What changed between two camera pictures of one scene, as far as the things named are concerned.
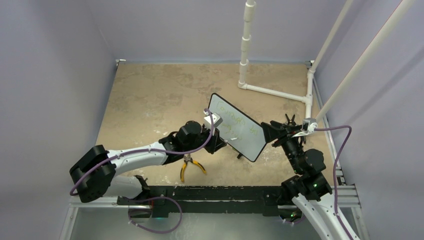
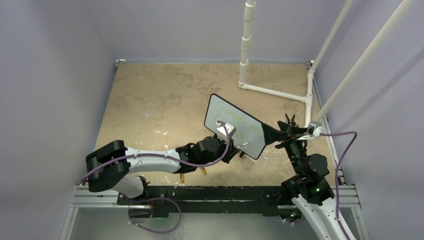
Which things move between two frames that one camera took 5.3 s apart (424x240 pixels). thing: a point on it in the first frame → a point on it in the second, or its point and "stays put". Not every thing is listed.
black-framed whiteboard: [243, 132] stays put
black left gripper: [215, 143] → [231, 150]
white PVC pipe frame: [249, 16] stays put
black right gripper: [284, 134] stays put
